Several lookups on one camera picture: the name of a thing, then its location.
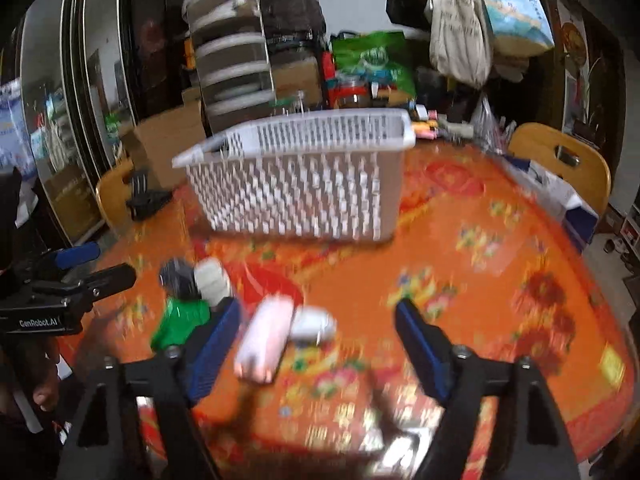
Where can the dark grey soft ball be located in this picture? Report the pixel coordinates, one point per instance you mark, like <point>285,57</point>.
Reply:
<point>176,277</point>

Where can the row of small bottles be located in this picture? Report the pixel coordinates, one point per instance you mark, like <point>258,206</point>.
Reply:
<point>440,125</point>

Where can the blue printed tote bag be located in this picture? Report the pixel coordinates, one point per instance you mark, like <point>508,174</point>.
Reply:
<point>515,10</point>

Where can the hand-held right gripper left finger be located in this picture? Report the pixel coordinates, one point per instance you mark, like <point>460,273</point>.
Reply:
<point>216,347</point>

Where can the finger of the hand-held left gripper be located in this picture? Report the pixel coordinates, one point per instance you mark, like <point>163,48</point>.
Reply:
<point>77,254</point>
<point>107,280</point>

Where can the dark storage box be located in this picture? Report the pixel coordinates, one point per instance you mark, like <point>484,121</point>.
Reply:
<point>292,15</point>

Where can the clear plastic bag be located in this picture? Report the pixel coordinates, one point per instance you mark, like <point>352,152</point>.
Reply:
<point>487,120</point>

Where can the white plastic basket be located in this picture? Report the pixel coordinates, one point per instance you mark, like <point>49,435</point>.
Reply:
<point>305,170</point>

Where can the wooden chair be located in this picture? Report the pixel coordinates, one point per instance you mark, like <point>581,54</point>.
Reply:
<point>112,195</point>
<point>565,160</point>

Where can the orange floral tablecloth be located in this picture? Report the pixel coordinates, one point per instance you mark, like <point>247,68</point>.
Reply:
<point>450,270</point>

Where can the green soft toy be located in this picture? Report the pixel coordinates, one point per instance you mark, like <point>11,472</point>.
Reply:
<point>180,322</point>

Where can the cardboard box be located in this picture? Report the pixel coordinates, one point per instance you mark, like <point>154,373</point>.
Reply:
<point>167,140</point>

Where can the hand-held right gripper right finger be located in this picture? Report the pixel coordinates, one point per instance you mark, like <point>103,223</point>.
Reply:
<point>422,347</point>

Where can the glass cabinet door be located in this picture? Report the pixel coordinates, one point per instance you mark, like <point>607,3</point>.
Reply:
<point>65,105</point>

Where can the green snack bag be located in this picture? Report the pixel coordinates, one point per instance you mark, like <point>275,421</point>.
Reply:
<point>375,65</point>

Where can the pink soft roll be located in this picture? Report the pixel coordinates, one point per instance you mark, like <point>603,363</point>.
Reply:
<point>265,340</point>

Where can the beige tote bag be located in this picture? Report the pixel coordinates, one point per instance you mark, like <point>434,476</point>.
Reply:
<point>457,35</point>

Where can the black clamp tool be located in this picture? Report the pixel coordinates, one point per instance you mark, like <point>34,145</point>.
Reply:
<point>147,197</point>

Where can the person's left hand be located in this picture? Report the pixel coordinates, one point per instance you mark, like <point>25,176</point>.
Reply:
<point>45,380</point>

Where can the clear plastic drawer tower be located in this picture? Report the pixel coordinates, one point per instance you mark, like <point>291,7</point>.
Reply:
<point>230,55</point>

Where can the white blue box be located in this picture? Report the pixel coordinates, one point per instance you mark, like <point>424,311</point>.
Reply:
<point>565,200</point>

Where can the beige soft roll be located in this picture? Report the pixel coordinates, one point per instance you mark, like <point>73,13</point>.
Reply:
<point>212,280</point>

